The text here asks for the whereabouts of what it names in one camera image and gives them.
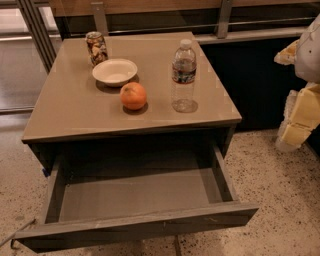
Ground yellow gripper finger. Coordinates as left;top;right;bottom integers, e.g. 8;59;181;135
276;83;320;152
274;40;299;65

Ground white rounded gripper body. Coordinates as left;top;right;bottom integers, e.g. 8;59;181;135
295;14;320;83

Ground clear plastic water bottle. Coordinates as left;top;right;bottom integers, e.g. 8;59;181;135
171;39;197;113

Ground open grey top drawer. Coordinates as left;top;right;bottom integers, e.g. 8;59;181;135
15;146;259;252

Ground orange fruit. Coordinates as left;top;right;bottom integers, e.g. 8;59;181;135
120;82;147;110

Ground white paper bowl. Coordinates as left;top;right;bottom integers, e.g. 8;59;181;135
92;59;138;87

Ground glass jar of snacks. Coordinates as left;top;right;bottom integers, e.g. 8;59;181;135
85;31;108;66

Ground metal railing with wood rail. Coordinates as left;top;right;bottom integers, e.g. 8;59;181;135
15;0;320;73

